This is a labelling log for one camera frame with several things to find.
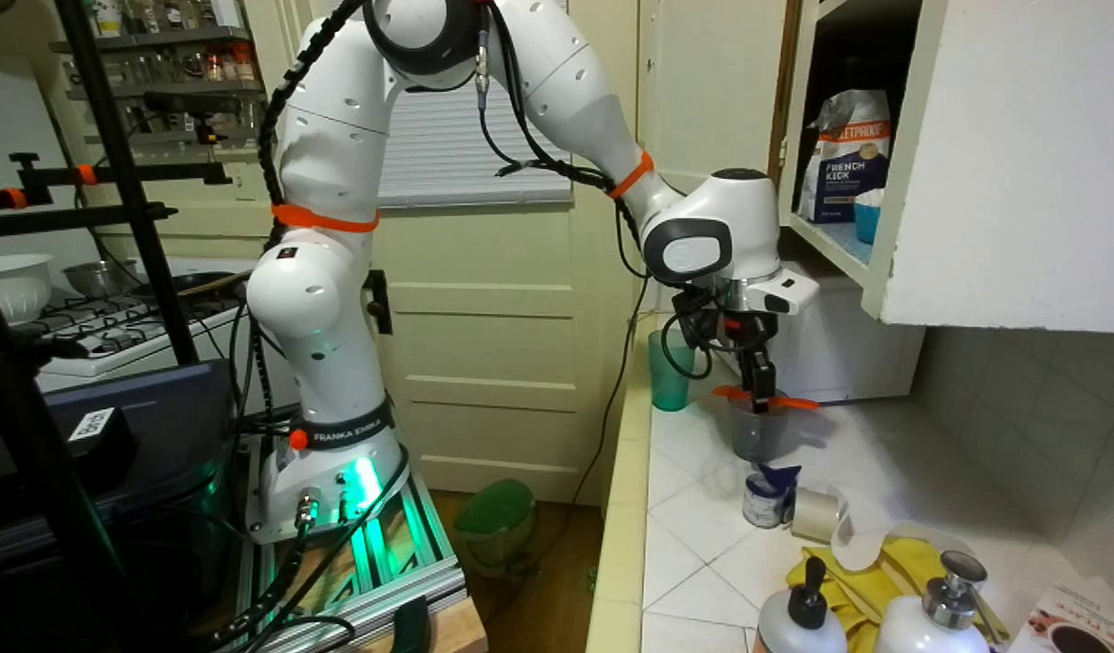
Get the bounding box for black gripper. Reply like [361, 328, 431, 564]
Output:
[666, 285, 786, 414]

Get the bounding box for translucent green cup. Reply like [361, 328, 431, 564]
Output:
[647, 329, 699, 418]

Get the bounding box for small blue cup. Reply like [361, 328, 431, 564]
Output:
[847, 185, 887, 251]

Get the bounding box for blue-labelled container in cabinet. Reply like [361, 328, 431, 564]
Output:
[794, 89, 892, 228]

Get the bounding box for yellow rubber gloves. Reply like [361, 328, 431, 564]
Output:
[778, 536, 1005, 653]

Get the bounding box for soap dispenser with black pump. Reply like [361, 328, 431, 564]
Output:
[752, 554, 851, 653]

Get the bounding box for white panelled door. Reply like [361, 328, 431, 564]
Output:
[365, 197, 647, 506]

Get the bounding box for green trash bin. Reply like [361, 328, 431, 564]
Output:
[451, 476, 540, 577]

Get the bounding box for soap dispenser with silver pump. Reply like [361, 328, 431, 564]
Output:
[873, 548, 1005, 653]

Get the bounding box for cream cabinet door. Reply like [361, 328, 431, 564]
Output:
[865, 0, 1114, 337]

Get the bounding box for white window blind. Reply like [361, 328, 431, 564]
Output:
[368, 70, 576, 213]

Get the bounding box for magazine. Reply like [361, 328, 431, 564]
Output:
[1005, 577, 1114, 653]

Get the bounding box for dark computer box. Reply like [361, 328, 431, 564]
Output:
[0, 361, 240, 575]

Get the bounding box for kitchen stove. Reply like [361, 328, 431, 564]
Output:
[20, 258, 250, 392]

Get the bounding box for spice rack shelf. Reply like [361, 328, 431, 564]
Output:
[51, 0, 278, 161]

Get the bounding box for black adapter with white label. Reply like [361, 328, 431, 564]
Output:
[62, 403, 140, 492]

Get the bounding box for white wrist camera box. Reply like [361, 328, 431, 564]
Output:
[747, 265, 822, 321]

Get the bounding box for black hanging cable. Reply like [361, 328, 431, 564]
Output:
[568, 203, 656, 506]

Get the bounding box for cream wall cabinet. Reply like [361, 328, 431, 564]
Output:
[775, 0, 945, 295]

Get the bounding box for aluminium robot stand frame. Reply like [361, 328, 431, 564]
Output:
[232, 450, 494, 653]

